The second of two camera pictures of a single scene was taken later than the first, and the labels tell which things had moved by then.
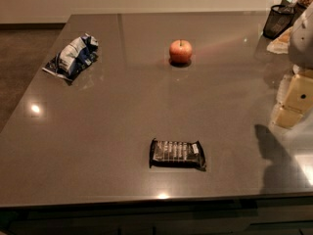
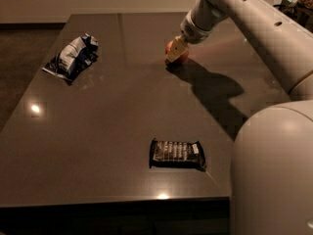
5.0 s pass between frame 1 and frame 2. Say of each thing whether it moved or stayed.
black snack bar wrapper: stayed
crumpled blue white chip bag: stayed
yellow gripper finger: moved
